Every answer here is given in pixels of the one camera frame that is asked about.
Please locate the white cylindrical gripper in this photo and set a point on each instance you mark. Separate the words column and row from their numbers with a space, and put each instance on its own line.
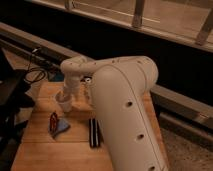
column 70, row 87

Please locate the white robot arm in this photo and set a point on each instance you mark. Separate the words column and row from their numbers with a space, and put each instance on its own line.
column 117, row 86

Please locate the dark furniture at left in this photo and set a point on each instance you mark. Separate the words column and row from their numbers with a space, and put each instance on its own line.
column 13, row 97

